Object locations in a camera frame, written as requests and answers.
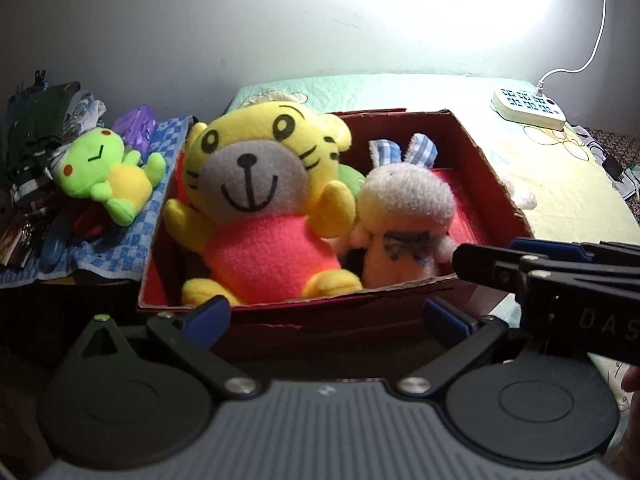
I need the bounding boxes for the white power cable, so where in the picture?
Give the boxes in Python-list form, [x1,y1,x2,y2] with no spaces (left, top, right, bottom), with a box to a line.
[536,0,612,98]

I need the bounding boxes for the green mushroom cap plush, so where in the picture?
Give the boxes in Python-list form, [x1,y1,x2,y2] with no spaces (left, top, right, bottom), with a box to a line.
[336,162,366,198]

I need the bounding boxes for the blue checkered cloth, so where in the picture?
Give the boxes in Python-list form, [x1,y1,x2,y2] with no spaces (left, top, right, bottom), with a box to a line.
[0,115,196,283]

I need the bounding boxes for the pile of clothes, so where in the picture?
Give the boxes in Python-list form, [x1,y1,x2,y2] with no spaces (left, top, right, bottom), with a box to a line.
[0,70,108,268]

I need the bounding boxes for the red cardboard box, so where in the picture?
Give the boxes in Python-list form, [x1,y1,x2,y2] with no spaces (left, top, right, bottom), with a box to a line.
[137,107,536,341]

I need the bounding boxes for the pastel printed baby quilt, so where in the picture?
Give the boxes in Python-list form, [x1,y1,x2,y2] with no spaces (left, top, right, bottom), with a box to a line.
[227,72,640,411]

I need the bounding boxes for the green frog plush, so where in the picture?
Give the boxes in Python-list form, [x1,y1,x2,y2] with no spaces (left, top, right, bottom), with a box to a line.
[52,126,168,227]

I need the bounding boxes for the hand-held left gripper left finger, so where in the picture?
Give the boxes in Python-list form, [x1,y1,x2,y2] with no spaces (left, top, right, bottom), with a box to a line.
[75,296,263,403]

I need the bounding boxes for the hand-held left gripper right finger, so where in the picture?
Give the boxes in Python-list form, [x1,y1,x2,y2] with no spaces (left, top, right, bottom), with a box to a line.
[394,296,576,403]

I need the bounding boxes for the white power strip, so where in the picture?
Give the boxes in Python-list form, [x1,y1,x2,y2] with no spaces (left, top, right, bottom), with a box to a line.
[490,87,567,131]

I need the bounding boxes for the person's right hand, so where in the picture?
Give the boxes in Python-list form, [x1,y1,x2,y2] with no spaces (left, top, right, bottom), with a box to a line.
[614,362,640,480]

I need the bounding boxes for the printed paper sheets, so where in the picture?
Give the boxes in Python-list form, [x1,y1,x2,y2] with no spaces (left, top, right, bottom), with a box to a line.
[570,125,640,201]

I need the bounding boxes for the purple bag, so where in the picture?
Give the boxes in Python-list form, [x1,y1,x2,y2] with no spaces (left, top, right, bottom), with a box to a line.
[111,105,157,153]

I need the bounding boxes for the yellow tiger plush red shirt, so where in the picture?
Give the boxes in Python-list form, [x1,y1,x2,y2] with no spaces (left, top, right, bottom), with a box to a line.
[164,101,363,307]

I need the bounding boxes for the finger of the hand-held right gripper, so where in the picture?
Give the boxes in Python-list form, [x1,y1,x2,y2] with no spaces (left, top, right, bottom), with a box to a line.
[509,236,601,266]
[452,242,532,293]

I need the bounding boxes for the black cable with adapter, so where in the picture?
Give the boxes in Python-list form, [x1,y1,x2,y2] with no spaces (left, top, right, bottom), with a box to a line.
[585,127,640,231]

